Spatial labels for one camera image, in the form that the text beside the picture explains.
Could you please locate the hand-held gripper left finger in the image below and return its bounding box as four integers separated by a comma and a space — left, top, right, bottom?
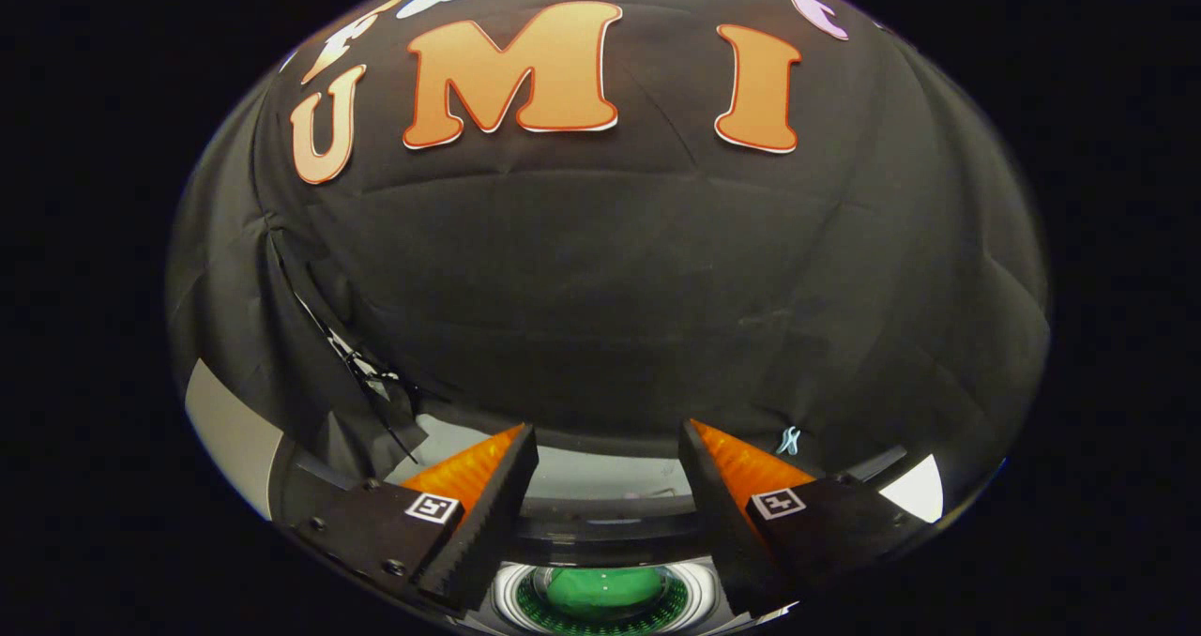
291, 422, 540, 613

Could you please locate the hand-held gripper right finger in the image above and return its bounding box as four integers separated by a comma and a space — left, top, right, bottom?
677, 418, 930, 618

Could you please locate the grey washing machine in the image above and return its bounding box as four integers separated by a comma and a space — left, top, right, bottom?
469, 523, 780, 636

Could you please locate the green shirt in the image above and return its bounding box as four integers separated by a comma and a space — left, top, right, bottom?
544, 566, 662, 618

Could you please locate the dark washing machine lid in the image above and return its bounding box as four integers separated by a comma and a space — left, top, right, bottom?
277, 414, 911, 562

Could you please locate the white table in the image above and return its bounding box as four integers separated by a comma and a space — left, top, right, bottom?
880, 455, 944, 522

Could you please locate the black backdrop cloth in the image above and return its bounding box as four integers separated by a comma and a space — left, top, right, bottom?
167, 0, 1052, 524

